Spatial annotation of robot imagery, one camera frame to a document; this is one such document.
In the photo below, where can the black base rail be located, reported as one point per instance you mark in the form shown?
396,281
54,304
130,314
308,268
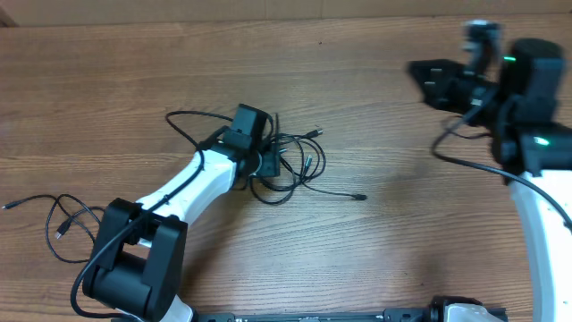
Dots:
387,315

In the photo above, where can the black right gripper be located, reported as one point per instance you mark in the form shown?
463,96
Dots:
442,73

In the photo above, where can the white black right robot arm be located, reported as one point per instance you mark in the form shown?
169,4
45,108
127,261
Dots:
514,97

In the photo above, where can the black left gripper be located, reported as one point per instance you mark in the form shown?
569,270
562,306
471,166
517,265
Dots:
270,161

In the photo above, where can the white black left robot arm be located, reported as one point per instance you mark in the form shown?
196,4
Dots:
135,267

